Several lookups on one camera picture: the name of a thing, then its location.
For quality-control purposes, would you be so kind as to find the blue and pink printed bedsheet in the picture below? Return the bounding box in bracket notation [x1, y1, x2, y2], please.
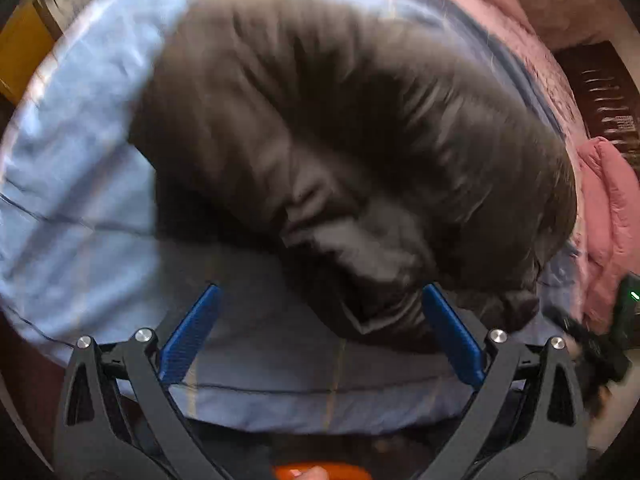
[0, 0, 597, 436]

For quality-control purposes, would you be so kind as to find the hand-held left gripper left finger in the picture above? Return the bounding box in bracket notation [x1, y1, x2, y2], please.
[52, 283, 224, 480]

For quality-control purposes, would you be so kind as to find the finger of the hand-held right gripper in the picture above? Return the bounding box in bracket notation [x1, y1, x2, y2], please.
[542, 304, 630, 397]

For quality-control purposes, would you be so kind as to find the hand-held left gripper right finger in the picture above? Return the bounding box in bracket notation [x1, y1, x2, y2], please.
[421, 283, 592, 480]

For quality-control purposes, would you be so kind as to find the pink folded quilt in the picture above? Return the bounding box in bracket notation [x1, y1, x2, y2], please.
[574, 137, 640, 332]

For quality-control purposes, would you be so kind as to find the dark brown hooded puffer jacket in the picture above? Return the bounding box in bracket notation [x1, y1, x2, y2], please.
[127, 0, 579, 357]

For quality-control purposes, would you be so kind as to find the yellow wooden cabinet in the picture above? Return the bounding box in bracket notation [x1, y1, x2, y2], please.
[0, 0, 62, 104]

